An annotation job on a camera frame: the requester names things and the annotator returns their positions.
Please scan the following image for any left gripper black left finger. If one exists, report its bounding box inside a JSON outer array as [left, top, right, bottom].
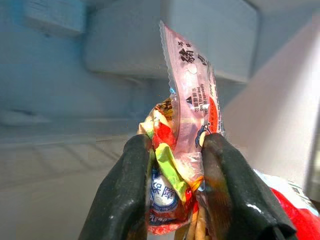
[[78, 134, 153, 240]]

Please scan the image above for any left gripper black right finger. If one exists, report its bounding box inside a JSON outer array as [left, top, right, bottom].
[[203, 132, 299, 240]]

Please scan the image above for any red yellow green food packet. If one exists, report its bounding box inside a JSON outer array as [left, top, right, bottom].
[[136, 97, 208, 240]]

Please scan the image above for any pink clear food packet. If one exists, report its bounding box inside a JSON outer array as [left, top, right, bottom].
[[159, 20, 226, 191]]

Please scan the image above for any red white food packet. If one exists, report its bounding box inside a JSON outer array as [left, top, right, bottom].
[[252, 169, 320, 240]]

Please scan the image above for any white freezer compartment box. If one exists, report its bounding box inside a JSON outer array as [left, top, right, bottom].
[[83, 0, 259, 84]]

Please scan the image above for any pale blue freezer box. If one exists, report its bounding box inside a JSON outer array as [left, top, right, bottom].
[[23, 0, 86, 39]]

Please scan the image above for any white wire freezer shelf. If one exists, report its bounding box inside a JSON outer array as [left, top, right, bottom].
[[0, 134, 132, 193]]

